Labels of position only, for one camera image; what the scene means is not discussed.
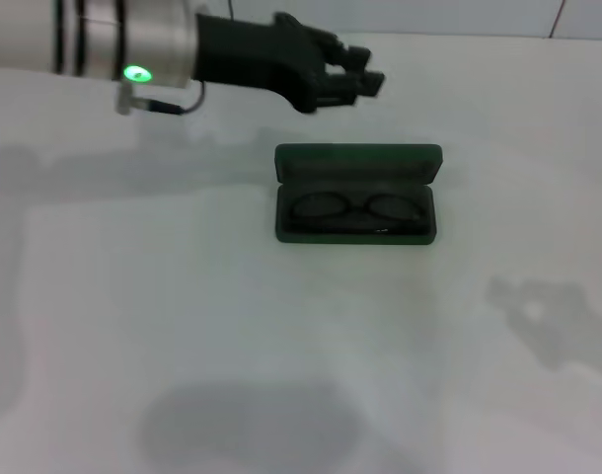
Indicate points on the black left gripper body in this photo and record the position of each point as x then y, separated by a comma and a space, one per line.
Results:
256, 54

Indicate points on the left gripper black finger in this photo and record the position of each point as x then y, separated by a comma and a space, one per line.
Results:
367, 84
357, 56

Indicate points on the green glasses case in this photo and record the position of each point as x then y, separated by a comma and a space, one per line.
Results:
355, 153

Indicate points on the black glasses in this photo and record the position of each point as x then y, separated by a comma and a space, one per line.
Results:
325, 207

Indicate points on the translucent left wrist connector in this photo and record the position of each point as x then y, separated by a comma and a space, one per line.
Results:
123, 101

